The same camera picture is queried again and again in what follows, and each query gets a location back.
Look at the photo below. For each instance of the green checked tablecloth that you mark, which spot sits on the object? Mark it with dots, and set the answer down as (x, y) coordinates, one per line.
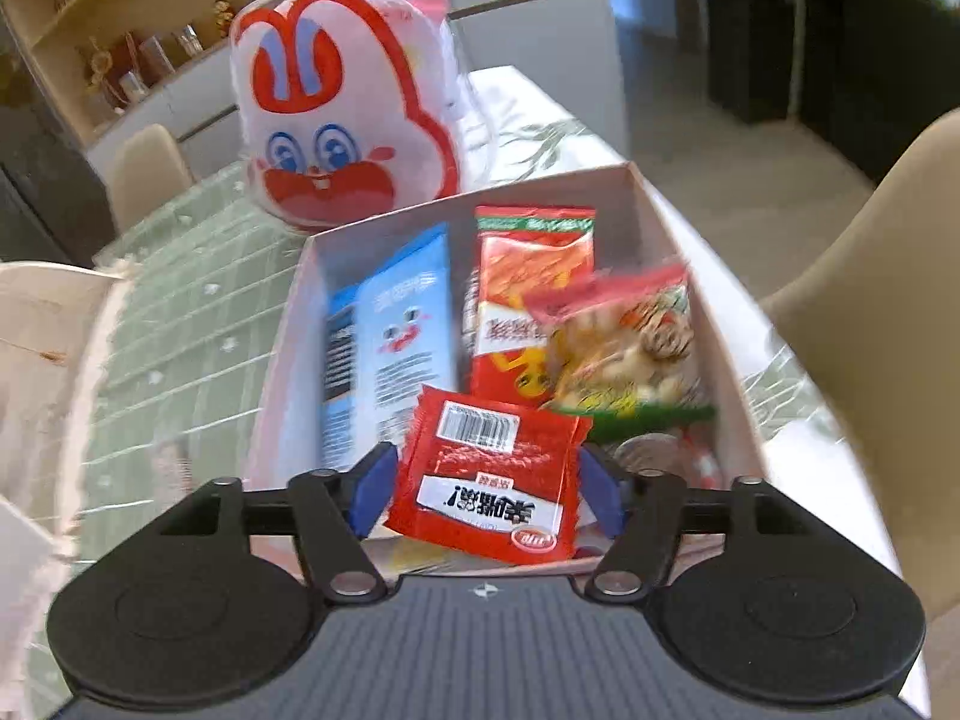
(187, 330)

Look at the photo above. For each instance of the dark blue snack packet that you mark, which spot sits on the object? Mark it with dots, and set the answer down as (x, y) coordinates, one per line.
(339, 367)

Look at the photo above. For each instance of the dark brown jelly cup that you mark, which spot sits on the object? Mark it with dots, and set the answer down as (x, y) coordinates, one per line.
(649, 448)

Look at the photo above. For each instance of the pale pink gift box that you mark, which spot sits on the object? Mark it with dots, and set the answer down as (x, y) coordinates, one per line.
(660, 217)

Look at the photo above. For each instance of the beige dining chair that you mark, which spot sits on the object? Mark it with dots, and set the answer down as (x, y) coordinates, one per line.
(150, 172)
(877, 270)

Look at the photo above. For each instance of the small red snack packet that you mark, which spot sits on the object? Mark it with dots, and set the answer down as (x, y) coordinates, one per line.
(487, 472)

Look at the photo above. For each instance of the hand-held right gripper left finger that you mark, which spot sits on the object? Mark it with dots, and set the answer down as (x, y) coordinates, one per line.
(373, 491)

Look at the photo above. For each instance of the wooden shelf with figurines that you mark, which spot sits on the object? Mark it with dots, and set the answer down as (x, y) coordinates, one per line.
(112, 30)

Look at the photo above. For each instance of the clear peanut snack packet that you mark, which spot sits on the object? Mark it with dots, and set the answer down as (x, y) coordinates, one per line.
(630, 345)

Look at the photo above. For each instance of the white red rabbit bag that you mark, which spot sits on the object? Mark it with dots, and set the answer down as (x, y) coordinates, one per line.
(337, 105)

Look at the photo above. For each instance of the light blue cartoon face packet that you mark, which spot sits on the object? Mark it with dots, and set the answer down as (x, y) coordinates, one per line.
(409, 330)

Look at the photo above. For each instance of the cream scalloped paper cover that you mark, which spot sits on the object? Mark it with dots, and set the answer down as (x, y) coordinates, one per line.
(45, 330)

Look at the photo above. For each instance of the large red snack packet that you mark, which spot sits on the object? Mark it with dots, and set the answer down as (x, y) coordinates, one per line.
(517, 292)

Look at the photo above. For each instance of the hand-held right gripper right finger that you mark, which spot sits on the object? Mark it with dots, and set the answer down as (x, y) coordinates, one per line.
(604, 491)

